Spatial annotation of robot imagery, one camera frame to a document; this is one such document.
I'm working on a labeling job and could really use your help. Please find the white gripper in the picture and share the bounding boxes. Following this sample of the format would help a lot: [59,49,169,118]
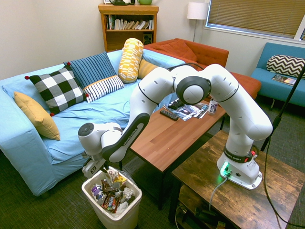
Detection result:
[82,158,109,178]

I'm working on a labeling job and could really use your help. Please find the yellow white baked chip bag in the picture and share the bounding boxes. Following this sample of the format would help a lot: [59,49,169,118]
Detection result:
[106,167,128,189]

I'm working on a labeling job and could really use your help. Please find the grey plastic trash bin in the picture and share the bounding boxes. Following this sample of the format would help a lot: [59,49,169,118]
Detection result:
[81,166,143,229]

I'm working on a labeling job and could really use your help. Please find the floor vent grille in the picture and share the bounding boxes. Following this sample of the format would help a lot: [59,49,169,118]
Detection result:
[122,156,144,177]

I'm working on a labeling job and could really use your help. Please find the red brown candy wrapper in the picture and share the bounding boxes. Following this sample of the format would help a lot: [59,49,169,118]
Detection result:
[102,191,120,213]

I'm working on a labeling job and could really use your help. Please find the light blue sofa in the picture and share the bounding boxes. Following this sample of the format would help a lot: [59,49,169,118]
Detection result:
[0,49,187,198]

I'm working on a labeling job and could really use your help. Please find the red-brown wooden coffee table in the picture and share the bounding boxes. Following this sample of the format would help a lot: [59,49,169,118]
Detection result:
[118,99,227,211]

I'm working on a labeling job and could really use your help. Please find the white navy striped pillow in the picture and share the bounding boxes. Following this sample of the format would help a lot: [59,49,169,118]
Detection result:
[82,75,125,104]

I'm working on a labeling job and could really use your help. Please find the black tv remote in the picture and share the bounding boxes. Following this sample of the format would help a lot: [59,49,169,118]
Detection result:
[159,109,180,122]

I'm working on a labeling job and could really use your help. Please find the mustard yellow square pillow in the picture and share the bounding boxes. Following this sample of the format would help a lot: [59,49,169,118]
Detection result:
[137,59,160,80]
[13,91,61,141]

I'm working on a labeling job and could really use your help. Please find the black white checkered pillow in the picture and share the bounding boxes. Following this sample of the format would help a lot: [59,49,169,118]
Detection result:
[24,62,90,117]

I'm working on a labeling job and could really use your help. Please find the black game controller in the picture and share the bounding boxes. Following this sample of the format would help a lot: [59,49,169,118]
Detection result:
[167,98,184,111]

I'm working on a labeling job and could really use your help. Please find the blue striped square pillow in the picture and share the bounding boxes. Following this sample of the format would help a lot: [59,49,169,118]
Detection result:
[63,51,118,90]

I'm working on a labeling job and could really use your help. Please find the spread glossy magazines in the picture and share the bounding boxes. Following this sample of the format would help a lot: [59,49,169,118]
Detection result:
[163,97,211,122]

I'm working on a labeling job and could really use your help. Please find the yellow patterned bolster pillow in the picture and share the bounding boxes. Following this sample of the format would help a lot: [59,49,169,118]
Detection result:
[117,38,144,83]

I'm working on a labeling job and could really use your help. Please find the wooden bookshelf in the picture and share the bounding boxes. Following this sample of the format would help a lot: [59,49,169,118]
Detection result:
[98,3,160,53]

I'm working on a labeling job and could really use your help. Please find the rustic dark wood table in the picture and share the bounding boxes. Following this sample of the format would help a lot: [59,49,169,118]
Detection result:
[167,129,305,229]

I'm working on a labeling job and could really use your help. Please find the row of books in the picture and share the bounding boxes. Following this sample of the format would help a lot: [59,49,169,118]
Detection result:
[105,14,154,31]

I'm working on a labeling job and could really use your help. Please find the orange sofa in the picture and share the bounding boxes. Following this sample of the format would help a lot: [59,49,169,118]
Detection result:
[143,38,262,100]

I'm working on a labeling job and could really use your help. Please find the black white object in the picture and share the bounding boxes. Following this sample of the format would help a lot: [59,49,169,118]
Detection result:
[103,0,136,6]

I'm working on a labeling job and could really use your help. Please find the white shade floor lamp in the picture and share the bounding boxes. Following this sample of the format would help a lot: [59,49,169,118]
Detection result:
[186,2,209,43]

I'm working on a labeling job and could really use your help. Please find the teal sofa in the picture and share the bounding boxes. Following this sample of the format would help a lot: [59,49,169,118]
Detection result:
[250,42,305,108]

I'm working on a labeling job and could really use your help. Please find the black tripod pole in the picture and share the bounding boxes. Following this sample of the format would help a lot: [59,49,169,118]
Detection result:
[260,63,305,152]

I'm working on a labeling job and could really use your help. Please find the dark cover magazine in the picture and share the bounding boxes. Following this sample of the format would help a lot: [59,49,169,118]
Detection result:
[271,74,297,87]

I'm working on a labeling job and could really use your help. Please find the black white chevron pillow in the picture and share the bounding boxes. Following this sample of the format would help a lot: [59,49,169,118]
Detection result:
[266,54,305,80]

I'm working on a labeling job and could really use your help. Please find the wooden window blinds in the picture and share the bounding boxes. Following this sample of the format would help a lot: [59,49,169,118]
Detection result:
[205,0,305,39]

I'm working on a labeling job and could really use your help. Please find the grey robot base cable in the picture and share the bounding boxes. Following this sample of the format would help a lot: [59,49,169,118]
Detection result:
[209,176,230,212]

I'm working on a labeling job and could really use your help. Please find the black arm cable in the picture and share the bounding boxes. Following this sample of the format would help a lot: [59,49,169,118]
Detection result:
[166,62,206,72]

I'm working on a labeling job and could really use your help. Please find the black power cable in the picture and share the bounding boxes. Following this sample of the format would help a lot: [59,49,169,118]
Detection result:
[261,132,305,229]

